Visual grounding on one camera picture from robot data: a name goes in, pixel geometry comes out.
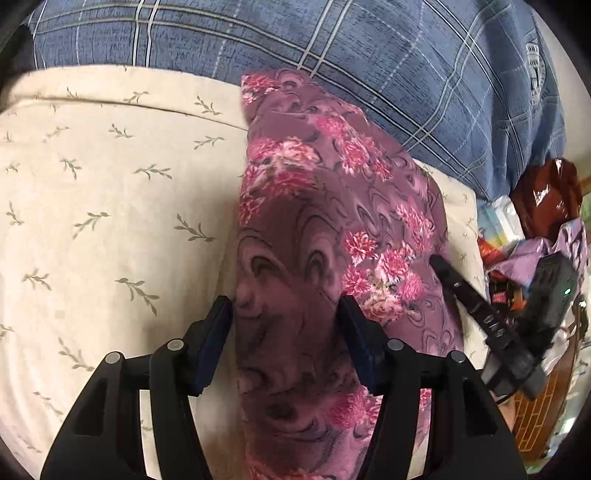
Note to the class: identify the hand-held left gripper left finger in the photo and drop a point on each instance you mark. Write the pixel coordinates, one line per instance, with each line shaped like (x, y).
(214, 344)

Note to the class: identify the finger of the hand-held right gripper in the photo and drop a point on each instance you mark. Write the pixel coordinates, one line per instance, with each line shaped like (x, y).
(466, 295)

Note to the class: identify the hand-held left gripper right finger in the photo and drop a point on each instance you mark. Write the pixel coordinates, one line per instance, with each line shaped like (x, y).
(361, 344)

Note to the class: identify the purple pink floral garment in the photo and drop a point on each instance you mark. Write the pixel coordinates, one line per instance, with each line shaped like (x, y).
(314, 221)

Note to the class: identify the orange snack packet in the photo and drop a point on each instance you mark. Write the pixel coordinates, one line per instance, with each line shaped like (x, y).
(505, 293)

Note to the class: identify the lilac shiny cloth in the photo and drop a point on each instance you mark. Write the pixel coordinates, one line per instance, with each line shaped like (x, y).
(526, 256)

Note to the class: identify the white blue plastic packet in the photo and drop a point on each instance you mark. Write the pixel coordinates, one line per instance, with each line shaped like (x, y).
(501, 219)

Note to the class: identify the brown plastic bag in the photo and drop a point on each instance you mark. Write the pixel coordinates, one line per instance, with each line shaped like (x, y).
(547, 196)

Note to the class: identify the wooden furniture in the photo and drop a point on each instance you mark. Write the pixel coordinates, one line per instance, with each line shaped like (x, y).
(540, 415)

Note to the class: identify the cream leaf-print bed sheet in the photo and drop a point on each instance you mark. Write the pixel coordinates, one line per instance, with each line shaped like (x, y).
(115, 207)

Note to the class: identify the blue plaid blanket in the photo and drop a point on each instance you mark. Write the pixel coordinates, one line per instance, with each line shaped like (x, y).
(369, 55)

